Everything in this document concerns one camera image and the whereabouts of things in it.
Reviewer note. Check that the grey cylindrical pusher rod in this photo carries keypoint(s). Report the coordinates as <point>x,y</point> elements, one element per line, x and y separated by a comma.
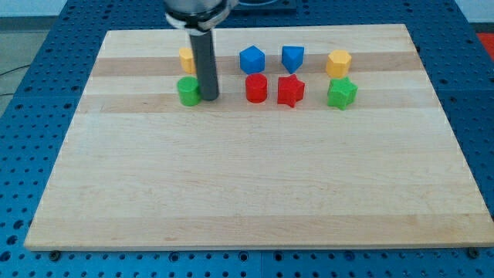
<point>206,69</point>

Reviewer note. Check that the yellow heart block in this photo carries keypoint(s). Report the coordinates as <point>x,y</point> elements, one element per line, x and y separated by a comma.
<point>187,60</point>

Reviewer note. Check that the green cylinder block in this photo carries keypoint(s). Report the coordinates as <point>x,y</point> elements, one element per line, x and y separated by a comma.
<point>188,91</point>

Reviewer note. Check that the blue cube block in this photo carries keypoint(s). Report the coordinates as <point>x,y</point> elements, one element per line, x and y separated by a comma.
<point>252,60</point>

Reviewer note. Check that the red cylinder block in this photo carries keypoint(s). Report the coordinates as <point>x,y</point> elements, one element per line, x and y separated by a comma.
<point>256,88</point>

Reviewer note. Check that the blue triangle block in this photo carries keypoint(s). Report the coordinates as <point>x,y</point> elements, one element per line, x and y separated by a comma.
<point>292,57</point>

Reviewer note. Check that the red star block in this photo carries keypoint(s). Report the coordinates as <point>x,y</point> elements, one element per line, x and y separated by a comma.
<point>290,90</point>

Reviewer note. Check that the yellow hexagon block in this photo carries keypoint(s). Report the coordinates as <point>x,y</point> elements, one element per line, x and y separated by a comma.
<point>338,63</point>

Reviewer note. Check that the green star block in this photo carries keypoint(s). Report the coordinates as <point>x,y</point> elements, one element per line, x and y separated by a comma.
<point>341,93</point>

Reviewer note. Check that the light wooden board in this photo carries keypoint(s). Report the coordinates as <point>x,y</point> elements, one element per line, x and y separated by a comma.
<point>139,171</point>

